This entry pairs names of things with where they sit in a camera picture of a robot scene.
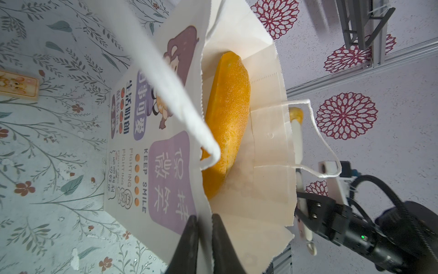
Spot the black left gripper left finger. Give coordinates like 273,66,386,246
165,215,199,274

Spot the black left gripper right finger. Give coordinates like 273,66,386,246
212,213,246,274

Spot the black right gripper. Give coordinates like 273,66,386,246
291,119,352,256

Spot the brown oval bread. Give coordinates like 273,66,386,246
289,107,304,125

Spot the white printed paper bag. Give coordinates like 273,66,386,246
88,0,343,274

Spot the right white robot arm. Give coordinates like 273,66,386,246
295,161,438,274

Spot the small orange tiger sticker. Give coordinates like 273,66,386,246
0,70,39,101

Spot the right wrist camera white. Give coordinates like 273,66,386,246
318,161,359,205

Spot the grey metal wall shelf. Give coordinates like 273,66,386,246
336,0,396,51

